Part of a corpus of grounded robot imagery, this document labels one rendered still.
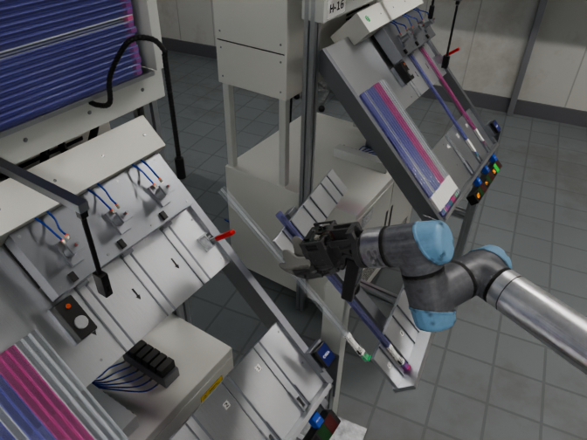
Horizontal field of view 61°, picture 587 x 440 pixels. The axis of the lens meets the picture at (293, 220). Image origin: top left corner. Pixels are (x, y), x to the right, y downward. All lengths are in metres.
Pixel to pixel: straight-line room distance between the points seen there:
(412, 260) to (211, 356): 0.75
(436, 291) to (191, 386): 0.75
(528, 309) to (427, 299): 0.16
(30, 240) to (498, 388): 1.85
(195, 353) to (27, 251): 0.64
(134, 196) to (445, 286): 0.62
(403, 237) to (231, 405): 0.51
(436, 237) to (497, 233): 2.23
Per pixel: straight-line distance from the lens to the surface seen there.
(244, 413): 1.13
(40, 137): 0.99
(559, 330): 0.91
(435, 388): 2.21
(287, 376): 1.20
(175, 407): 1.37
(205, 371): 1.42
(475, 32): 4.41
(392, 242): 0.88
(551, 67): 4.46
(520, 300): 0.93
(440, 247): 0.85
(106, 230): 1.01
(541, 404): 2.32
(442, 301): 0.90
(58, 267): 0.97
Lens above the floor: 1.76
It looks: 37 degrees down
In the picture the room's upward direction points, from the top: 1 degrees clockwise
